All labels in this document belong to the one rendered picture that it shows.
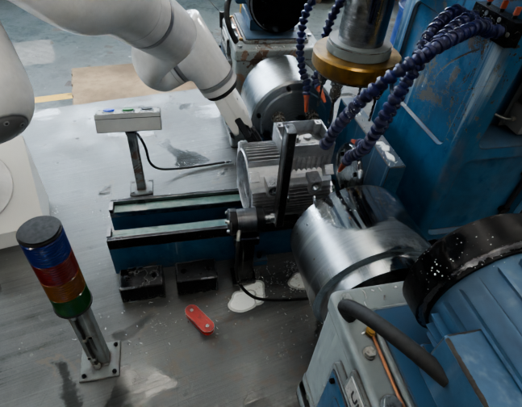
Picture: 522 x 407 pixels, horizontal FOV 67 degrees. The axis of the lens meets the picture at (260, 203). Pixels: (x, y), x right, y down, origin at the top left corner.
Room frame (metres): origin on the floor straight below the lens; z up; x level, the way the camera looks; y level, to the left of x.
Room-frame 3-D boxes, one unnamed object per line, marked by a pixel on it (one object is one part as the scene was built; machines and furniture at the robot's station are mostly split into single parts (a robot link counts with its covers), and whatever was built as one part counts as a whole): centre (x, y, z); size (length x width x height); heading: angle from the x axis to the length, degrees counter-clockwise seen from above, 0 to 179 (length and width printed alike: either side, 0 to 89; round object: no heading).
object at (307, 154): (0.78, -0.09, 1.11); 0.12 x 0.11 x 0.07; 107
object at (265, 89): (1.14, -0.03, 1.04); 0.37 x 0.25 x 0.25; 16
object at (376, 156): (0.84, -0.28, 0.97); 0.30 x 0.11 x 0.34; 16
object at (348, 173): (0.82, -0.22, 1.02); 0.15 x 0.02 x 0.15; 16
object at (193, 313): (0.47, 0.12, 0.81); 0.09 x 0.03 x 0.02; 50
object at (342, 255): (0.48, -0.22, 1.04); 0.41 x 0.25 x 0.25; 16
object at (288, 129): (0.63, -0.04, 1.12); 0.04 x 0.03 x 0.26; 106
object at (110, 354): (0.36, 0.31, 1.01); 0.08 x 0.08 x 0.42; 16
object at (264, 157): (0.77, -0.05, 1.02); 0.20 x 0.19 x 0.19; 107
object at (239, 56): (1.37, 0.03, 0.99); 0.35 x 0.31 x 0.37; 16
